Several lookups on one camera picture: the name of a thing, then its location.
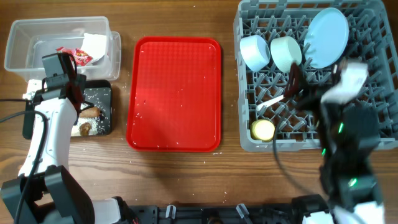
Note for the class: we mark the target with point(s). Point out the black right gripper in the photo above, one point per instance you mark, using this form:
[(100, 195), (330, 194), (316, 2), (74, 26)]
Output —
[(295, 89)]

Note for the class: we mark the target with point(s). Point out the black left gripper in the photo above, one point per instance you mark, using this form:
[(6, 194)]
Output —
[(81, 81)]

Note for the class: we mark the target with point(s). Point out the red foil snack wrapper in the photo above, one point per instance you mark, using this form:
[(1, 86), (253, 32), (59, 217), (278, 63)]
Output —
[(80, 56)]

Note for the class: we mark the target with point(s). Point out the white plastic spoon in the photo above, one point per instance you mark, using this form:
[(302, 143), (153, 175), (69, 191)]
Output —
[(269, 103)]

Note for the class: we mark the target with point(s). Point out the white paper napkin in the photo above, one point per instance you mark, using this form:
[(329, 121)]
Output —
[(95, 46)]

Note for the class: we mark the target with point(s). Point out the yellow plastic cup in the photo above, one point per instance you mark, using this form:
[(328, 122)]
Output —
[(263, 130)]

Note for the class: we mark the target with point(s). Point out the mint green bowl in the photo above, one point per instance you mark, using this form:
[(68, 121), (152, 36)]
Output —
[(285, 51)]

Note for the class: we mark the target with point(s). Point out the dark brown food scrap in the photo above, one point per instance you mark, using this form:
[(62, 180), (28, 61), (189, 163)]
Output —
[(85, 129)]

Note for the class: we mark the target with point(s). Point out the large light blue plate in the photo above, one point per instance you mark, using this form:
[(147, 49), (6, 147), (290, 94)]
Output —
[(327, 37)]

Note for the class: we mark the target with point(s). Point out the light blue small bowl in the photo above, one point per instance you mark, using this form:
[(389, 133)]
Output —
[(255, 52)]

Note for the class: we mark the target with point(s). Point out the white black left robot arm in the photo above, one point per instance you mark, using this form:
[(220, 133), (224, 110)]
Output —
[(44, 190)]

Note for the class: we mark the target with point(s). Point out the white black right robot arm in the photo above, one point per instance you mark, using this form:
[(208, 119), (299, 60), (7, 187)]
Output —
[(348, 135)]

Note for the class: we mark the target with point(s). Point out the clear plastic waste bin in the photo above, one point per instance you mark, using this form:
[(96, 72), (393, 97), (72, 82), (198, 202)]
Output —
[(31, 39)]

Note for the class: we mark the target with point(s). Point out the black food waste tray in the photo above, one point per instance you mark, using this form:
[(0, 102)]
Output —
[(27, 130)]

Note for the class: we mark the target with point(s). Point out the grey dishwasher rack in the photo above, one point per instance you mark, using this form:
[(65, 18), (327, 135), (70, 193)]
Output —
[(370, 39)]

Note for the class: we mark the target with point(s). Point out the scattered white rice grains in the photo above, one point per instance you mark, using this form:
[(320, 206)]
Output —
[(99, 97)]

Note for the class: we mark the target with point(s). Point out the red plastic serving tray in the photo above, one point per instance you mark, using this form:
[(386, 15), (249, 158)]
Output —
[(175, 95)]

